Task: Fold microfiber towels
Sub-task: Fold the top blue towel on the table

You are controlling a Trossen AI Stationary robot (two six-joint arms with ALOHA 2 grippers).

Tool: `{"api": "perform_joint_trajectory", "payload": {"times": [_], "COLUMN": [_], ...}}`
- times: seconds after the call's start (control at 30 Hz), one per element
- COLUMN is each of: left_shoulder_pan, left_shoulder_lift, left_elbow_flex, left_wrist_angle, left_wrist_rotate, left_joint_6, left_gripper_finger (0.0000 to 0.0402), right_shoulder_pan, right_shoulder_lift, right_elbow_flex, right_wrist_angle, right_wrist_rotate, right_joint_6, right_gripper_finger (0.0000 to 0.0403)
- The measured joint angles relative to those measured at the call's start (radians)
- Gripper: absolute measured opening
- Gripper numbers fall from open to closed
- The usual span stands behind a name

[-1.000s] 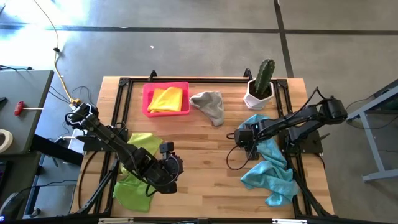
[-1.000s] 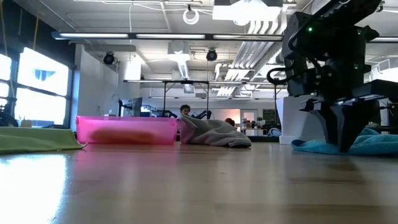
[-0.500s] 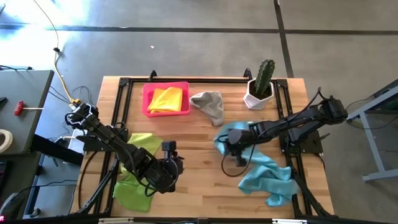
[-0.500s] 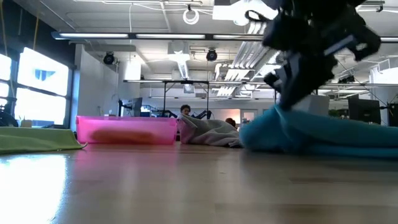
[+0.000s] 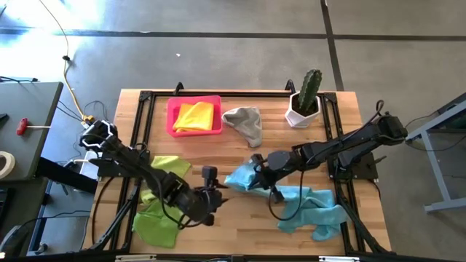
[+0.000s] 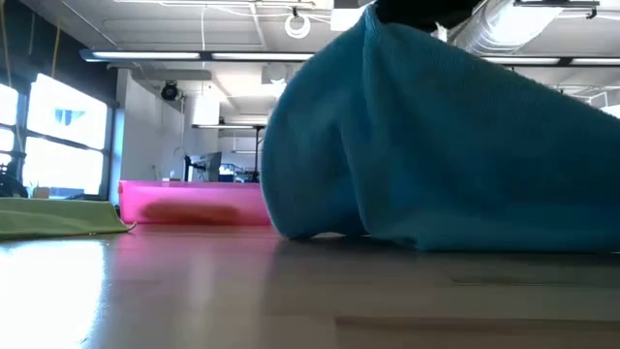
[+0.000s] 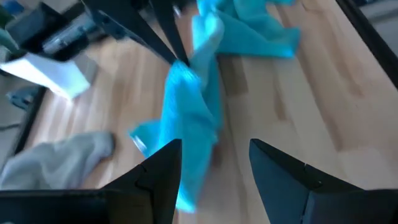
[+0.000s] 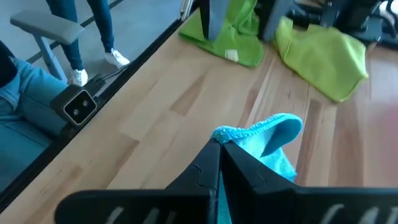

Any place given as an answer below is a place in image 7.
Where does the grey microfiber towel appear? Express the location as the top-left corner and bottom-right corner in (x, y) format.
(0, 130), (116, 191)

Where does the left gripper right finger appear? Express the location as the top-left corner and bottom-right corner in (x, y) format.
(249, 138), (398, 224)

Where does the teal microfiber towel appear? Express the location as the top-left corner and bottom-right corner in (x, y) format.
(129, 12), (225, 214)
(195, 0), (302, 60)

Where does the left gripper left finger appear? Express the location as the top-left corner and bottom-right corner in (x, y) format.
(0, 138), (183, 224)

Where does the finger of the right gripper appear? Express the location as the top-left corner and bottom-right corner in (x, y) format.
(150, 0), (191, 67)
(81, 0), (178, 65)

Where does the white faceted planter pot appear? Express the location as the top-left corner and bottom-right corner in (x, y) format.
(0, 52), (91, 101)

